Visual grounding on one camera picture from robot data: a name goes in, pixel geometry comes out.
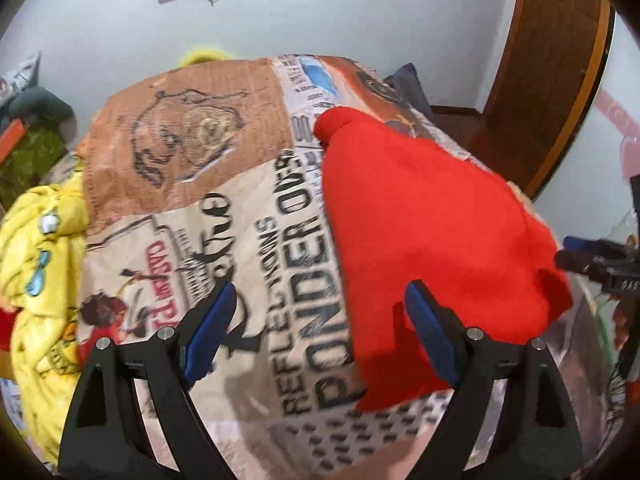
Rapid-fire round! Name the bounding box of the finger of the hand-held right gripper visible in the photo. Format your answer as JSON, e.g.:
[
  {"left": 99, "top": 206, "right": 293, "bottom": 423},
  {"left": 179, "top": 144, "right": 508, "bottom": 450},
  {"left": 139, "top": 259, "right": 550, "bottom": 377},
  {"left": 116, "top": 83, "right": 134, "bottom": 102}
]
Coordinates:
[
  {"left": 554, "top": 250, "right": 608, "bottom": 277},
  {"left": 562, "top": 236, "right": 608, "bottom": 256}
]

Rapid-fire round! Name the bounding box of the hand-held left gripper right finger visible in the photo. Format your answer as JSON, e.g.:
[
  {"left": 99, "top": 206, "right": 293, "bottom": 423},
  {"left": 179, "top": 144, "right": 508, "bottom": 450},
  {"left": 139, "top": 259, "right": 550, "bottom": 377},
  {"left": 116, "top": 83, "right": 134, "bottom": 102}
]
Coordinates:
[{"left": 404, "top": 279, "right": 585, "bottom": 480}]

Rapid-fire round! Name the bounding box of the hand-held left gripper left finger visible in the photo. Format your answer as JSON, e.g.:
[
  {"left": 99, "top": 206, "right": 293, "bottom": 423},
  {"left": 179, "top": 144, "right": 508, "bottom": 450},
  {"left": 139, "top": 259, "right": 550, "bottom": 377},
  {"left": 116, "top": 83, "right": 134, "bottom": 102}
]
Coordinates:
[{"left": 57, "top": 280, "right": 238, "bottom": 480}]

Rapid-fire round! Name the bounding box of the red sweater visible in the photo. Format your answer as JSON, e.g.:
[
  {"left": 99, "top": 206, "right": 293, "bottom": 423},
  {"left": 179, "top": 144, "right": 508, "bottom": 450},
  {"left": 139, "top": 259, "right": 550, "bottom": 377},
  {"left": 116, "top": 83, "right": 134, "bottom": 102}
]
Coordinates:
[{"left": 312, "top": 106, "right": 573, "bottom": 413}]

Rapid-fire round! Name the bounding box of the pink band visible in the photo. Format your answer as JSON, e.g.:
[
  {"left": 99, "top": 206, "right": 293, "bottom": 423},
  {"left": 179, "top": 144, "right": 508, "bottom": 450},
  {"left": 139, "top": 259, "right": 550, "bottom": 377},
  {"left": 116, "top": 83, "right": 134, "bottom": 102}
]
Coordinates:
[{"left": 595, "top": 87, "right": 640, "bottom": 136}]

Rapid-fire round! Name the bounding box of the printed blanket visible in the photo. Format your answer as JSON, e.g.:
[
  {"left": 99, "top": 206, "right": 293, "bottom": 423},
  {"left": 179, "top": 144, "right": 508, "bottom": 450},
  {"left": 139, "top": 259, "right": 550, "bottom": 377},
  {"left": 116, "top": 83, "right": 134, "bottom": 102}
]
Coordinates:
[{"left": 75, "top": 54, "right": 636, "bottom": 480}]

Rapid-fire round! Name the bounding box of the brown wooden door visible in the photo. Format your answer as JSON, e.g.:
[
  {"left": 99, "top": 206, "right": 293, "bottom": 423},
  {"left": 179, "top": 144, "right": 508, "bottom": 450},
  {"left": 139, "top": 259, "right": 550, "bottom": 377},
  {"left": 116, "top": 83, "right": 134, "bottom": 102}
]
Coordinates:
[{"left": 482, "top": 0, "right": 608, "bottom": 196}]

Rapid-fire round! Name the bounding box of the yellow cartoon print garment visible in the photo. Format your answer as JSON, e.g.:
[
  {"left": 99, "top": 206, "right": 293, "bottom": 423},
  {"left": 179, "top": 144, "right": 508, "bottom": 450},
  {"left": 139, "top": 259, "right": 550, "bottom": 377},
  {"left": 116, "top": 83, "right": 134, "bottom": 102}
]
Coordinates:
[{"left": 0, "top": 180, "right": 93, "bottom": 466}]

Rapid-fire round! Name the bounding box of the green cloth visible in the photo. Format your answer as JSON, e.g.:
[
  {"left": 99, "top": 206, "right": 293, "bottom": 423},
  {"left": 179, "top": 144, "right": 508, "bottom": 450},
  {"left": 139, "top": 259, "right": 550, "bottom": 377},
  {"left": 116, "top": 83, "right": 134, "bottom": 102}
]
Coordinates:
[{"left": 0, "top": 127, "right": 68, "bottom": 206}]

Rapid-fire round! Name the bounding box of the orange box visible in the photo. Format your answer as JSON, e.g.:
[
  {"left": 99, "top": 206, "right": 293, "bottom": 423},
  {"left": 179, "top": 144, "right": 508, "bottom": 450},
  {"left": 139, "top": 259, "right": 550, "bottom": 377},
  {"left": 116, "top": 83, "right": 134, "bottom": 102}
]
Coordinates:
[{"left": 0, "top": 119, "right": 28, "bottom": 163}]

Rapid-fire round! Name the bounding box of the orange wooden door frame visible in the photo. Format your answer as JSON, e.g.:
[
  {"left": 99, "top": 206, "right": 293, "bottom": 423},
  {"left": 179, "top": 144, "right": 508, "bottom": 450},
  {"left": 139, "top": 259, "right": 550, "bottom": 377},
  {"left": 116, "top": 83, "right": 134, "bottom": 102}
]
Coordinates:
[{"left": 525, "top": 0, "right": 617, "bottom": 203}]

